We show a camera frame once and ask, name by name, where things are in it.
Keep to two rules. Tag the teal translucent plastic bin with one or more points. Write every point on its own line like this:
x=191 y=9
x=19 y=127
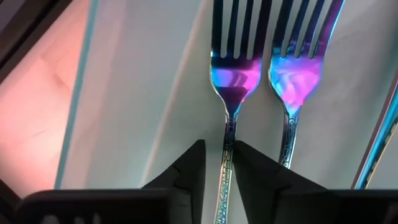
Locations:
x=140 y=93

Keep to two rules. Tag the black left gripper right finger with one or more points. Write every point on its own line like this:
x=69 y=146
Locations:
x=295 y=205

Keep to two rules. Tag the iridescent rainbow fork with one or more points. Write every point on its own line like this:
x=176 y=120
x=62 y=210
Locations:
x=236 y=77
x=381 y=137
x=295 y=77

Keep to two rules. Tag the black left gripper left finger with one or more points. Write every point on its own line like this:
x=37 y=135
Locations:
x=109 y=207

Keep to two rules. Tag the black table edge rail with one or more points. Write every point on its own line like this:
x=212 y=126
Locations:
x=18 y=28

